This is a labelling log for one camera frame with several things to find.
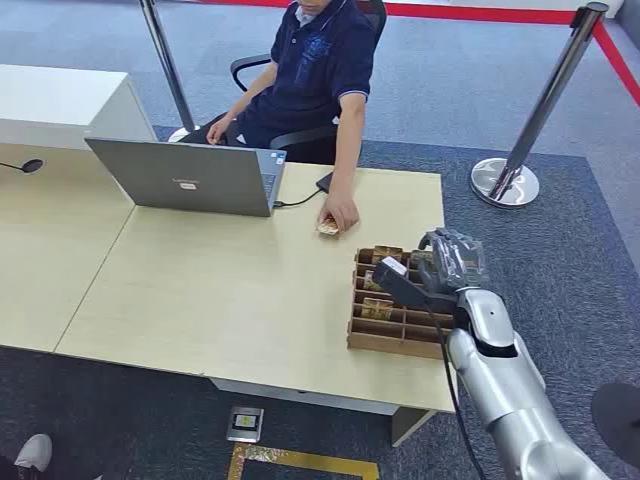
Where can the black round base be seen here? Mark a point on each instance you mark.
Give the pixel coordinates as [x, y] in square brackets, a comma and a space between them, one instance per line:
[617, 420]

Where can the white desk frame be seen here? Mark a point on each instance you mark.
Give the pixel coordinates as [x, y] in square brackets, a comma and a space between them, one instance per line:
[410, 424]

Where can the person's right hand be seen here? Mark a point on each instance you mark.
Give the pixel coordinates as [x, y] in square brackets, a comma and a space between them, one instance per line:
[218, 131]

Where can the grey laptop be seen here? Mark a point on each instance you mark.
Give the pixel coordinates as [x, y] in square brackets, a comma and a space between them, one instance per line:
[192, 177]

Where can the white shoe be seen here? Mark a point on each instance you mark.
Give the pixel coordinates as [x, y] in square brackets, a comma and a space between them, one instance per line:
[33, 453]

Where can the black desk microphone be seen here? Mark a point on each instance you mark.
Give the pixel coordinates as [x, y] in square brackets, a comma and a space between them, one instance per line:
[29, 166]

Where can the gold patterned card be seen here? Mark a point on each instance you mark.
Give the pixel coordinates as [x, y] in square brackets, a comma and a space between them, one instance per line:
[327, 228]
[387, 254]
[376, 309]
[422, 256]
[370, 281]

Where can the chrome stanchion post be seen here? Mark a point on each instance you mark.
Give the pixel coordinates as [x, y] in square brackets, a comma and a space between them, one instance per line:
[167, 66]
[530, 139]

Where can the gold floor tape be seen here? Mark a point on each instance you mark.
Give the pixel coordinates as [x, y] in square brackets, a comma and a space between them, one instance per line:
[300, 460]

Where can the person's left hand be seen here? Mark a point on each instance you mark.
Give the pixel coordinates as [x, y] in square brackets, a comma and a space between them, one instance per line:
[343, 210]

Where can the red barrier belt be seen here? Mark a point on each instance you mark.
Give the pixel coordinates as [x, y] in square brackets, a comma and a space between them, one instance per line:
[617, 63]
[450, 12]

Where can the metal floor socket box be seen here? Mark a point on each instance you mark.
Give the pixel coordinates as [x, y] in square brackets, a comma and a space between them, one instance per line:
[244, 424]

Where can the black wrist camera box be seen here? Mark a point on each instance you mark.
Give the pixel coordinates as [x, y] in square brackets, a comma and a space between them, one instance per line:
[400, 281]

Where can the wooden card organizer tray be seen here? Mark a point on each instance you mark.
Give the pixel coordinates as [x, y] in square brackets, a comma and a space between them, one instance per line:
[395, 328]

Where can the white cabinet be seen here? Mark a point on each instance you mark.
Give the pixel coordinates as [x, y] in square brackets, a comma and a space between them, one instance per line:
[65, 106]

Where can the black power adapter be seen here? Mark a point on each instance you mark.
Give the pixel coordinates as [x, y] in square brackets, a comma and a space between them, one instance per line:
[324, 182]

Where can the person's left forearm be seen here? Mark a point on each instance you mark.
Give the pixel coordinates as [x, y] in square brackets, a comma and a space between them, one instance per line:
[349, 142]

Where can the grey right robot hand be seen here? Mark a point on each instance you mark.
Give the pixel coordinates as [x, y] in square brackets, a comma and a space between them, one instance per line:
[452, 262]

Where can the black office chair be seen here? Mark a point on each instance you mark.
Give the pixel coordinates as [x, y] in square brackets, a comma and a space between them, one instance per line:
[290, 132]

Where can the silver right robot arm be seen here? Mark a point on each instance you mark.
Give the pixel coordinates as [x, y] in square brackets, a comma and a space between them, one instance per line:
[505, 384]

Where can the person's right forearm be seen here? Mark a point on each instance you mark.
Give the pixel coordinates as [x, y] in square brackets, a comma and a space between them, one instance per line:
[250, 96]

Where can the person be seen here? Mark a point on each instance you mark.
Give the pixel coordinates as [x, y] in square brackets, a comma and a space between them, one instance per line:
[315, 73]

